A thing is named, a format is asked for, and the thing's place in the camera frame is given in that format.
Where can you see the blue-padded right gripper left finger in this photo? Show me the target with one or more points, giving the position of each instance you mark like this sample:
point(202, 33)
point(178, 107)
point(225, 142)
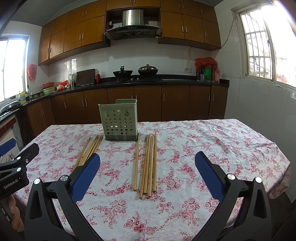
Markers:
point(41, 219)

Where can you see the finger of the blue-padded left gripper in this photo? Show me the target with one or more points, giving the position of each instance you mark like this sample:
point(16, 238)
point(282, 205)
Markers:
point(7, 146)

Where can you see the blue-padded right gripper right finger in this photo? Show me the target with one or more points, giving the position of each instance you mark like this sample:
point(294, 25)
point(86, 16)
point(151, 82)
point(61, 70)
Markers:
point(243, 212)

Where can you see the brown lower kitchen cabinets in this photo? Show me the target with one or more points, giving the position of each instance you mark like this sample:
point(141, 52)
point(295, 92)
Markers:
point(154, 103)

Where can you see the black wok with utensils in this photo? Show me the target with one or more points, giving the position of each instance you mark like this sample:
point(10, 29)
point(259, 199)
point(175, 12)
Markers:
point(122, 74)

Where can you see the person's left hand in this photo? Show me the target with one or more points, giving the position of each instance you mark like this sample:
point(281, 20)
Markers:
point(16, 221)

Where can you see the yellow detergent bottle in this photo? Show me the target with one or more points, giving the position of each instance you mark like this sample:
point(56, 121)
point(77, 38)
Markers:
point(22, 97)

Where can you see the green basin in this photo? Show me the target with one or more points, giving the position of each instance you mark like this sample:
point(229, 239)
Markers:
point(49, 90)

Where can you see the red basin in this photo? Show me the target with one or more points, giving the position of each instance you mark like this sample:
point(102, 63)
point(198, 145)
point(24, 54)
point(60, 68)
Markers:
point(48, 84)

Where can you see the red hanging plastic bag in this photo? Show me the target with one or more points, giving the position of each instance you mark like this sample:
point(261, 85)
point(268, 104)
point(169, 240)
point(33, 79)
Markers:
point(32, 72)

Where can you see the floral white tablecloth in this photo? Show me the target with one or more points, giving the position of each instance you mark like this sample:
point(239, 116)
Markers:
point(182, 204)

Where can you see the green perforated utensil holder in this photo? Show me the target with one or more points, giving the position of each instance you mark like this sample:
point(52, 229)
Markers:
point(119, 120)

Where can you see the left window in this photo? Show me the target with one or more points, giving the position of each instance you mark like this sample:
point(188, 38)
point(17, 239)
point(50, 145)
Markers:
point(13, 59)

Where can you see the dark wooden cutting board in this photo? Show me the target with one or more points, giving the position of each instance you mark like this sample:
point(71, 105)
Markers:
point(85, 77)

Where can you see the red bottle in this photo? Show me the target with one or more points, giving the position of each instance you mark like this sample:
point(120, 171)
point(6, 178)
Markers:
point(97, 77)

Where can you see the black lidded wok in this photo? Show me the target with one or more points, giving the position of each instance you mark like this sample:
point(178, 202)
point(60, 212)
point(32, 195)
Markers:
point(148, 70)

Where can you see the green container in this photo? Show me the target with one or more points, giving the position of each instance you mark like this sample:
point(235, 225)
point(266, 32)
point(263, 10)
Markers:
point(208, 73)

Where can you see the red plastic bag on condiments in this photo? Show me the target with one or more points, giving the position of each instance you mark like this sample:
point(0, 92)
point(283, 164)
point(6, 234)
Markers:
point(207, 62)

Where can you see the steel range hood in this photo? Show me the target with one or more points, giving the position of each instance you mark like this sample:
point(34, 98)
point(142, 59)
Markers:
point(132, 23)

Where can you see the barred right window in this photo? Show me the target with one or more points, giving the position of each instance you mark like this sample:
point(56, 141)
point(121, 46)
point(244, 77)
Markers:
point(267, 32)

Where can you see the wall power outlet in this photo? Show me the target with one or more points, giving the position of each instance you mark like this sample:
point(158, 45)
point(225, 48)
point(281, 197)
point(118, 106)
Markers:
point(187, 70)

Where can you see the brown upper wall cabinets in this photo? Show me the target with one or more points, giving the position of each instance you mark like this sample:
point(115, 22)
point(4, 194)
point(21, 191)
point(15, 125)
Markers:
point(95, 25)

